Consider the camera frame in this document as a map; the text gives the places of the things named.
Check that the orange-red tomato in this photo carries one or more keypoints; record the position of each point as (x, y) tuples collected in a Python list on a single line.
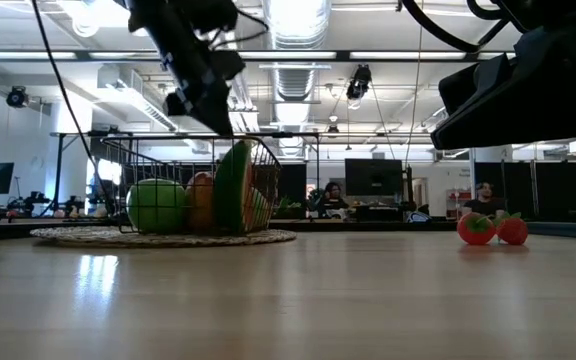
[(199, 200)]

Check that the round woven placemat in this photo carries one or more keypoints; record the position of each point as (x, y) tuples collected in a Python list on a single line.
[(93, 239)]

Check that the red storage shelf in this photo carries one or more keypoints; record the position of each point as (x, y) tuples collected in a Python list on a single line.
[(455, 202)]

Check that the narrow black room partition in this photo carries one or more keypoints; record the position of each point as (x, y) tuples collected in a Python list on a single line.
[(293, 180)]

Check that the person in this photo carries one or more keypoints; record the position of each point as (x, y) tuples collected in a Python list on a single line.
[(333, 199), (485, 200)]

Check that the blue and white bag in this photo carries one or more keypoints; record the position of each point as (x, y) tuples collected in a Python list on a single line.
[(418, 217)]

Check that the white rectangular air duct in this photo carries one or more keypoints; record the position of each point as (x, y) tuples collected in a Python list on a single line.
[(138, 97)]

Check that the green potted plant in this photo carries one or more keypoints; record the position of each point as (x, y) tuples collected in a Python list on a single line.
[(288, 206)]

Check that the wide black room partition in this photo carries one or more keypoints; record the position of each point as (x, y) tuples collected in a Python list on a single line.
[(553, 190)]

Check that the watermelon slice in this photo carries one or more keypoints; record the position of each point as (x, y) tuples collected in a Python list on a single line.
[(233, 190)]

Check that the black ceiling spot lamp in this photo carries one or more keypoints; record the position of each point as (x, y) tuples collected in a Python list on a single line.
[(359, 80), (16, 96)]

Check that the black aluminium table frame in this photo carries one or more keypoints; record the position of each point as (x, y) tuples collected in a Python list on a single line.
[(368, 226)]

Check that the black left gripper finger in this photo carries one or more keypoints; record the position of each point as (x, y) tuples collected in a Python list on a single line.
[(178, 104), (218, 107)]

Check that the green apple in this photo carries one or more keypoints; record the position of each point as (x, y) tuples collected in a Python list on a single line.
[(155, 207)]

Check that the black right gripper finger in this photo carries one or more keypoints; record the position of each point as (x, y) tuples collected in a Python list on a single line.
[(483, 85), (528, 120)]

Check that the black monitor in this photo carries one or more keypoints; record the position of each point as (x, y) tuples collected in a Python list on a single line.
[(373, 177)]

